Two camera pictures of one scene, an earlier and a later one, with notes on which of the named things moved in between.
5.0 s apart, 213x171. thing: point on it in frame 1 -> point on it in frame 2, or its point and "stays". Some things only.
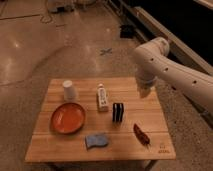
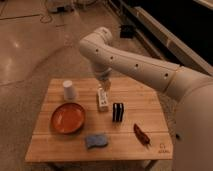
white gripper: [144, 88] -> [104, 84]
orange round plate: [68, 118] stays
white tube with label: [102, 98] stays
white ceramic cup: [69, 90] stays
